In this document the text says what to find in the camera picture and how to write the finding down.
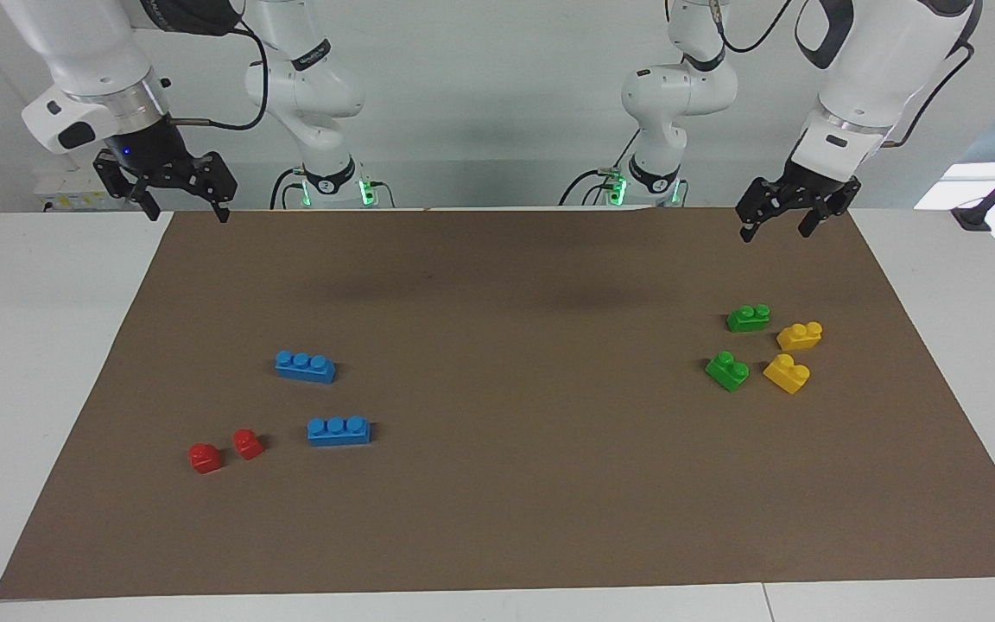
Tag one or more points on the white power strip box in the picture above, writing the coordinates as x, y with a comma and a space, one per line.
61, 192

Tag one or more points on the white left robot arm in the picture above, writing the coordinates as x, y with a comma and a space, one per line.
886, 60

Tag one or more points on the green two-stud toy brick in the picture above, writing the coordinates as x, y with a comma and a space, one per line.
748, 320
727, 371

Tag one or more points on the blue three-stud toy brick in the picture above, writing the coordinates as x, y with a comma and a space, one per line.
306, 368
339, 432

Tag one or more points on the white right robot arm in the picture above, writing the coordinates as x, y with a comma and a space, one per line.
91, 52

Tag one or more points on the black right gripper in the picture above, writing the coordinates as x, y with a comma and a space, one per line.
152, 151

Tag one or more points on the yellow two-stud toy brick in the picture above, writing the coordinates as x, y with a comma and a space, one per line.
800, 337
786, 374

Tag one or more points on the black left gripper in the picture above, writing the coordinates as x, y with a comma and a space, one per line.
804, 192

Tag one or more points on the red one-stud toy brick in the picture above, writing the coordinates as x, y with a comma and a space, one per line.
248, 445
205, 460

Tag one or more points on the brown table mat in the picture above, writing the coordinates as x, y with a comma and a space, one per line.
497, 484

